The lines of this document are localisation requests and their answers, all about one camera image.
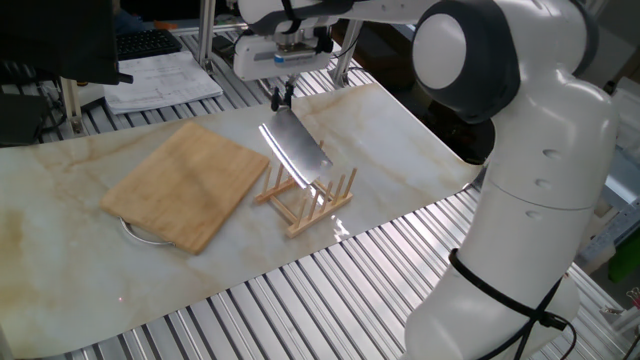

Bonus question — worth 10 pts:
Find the black camera cable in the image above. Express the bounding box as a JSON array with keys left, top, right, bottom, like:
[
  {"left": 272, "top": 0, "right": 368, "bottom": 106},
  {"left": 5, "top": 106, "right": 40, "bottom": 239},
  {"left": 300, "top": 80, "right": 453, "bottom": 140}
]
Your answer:
[{"left": 313, "top": 27, "right": 335, "bottom": 55}]

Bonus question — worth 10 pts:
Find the wooden cutting board metal handle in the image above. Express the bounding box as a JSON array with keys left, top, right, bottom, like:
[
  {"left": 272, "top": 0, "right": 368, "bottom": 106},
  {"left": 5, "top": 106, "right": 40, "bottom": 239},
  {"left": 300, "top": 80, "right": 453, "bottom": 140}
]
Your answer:
[{"left": 99, "top": 121, "right": 271, "bottom": 256}]

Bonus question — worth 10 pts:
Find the upright aluminium post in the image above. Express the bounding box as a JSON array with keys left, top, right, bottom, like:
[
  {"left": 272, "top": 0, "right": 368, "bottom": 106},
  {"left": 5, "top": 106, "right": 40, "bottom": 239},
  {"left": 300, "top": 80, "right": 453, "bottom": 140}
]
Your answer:
[{"left": 197, "top": 0, "right": 217, "bottom": 66}]

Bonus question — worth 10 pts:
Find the green box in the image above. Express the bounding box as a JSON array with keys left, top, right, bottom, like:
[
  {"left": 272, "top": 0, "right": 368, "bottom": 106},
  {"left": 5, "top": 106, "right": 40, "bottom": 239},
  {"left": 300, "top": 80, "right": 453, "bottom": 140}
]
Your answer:
[{"left": 607, "top": 227, "right": 640, "bottom": 284}]

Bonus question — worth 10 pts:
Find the white paper stack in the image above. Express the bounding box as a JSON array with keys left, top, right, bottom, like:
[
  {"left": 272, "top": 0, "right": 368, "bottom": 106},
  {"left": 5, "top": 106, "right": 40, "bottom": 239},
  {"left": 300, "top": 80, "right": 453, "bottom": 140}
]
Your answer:
[{"left": 103, "top": 49, "right": 225, "bottom": 115}]

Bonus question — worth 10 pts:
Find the short aluminium post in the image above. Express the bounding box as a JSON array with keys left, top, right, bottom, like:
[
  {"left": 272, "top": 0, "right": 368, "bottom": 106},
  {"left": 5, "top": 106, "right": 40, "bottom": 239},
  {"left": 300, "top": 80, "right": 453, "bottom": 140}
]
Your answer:
[{"left": 59, "top": 77, "right": 86, "bottom": 136}]

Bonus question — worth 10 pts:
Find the grey metal shelf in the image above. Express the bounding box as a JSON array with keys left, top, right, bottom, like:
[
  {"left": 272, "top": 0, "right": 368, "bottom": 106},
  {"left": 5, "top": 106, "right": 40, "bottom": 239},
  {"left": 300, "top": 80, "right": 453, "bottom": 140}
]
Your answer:
[{"left": 574, "top": 144, "right": 640, "bottom": 274}]

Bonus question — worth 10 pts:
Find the wooden peg rack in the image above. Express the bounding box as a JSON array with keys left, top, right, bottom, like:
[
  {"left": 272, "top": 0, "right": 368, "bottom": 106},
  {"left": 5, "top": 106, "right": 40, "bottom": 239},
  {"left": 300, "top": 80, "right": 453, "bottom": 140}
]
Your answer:
[{"left": 254, "top": 139, "right": 359, "bottom": 239}]

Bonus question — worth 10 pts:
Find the aluminium post with foot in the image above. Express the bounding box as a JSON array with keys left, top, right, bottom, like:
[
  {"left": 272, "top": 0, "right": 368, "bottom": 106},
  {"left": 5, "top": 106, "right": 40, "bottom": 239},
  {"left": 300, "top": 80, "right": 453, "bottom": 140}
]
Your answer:
[{"left": 329, "top": 19, "right": 364, "bottom": 89}]

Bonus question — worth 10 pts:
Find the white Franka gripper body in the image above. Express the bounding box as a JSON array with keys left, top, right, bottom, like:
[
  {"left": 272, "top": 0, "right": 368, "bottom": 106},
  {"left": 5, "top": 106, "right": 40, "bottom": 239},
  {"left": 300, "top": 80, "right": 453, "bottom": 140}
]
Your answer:
[{"left": 232, "top": 33, "right": 336, "bottom": 83}]

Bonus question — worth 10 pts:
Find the white storage box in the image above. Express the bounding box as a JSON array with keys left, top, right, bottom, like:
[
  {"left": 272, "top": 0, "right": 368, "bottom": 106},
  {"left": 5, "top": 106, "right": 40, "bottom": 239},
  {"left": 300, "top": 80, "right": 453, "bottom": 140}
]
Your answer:
[{"left": 612, "top": 74, "right": 640, "bottom": 151}]

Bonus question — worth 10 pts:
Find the black monitor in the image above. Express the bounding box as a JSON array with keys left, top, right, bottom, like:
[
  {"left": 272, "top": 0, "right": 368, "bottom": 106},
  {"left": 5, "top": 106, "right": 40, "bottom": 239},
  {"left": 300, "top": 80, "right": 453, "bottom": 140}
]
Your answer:
[{"left": 0, "top": 0, "right": 134, "bottom": 86}]

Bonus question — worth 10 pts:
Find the black keyboard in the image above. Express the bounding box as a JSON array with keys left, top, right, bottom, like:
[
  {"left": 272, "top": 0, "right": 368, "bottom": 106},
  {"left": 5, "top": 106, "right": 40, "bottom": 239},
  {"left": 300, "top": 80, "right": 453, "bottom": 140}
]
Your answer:
[{"left": 115, "top": 28, "right": 184, "bottom": 61}]

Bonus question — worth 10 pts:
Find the steel cleaver knife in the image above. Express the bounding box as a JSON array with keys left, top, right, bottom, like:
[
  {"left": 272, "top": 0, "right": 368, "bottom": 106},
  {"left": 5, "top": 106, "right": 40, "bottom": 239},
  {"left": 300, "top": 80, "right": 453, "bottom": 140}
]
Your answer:
[{"left": 258, "top": 74, "right": 334, "bottom": 190}]

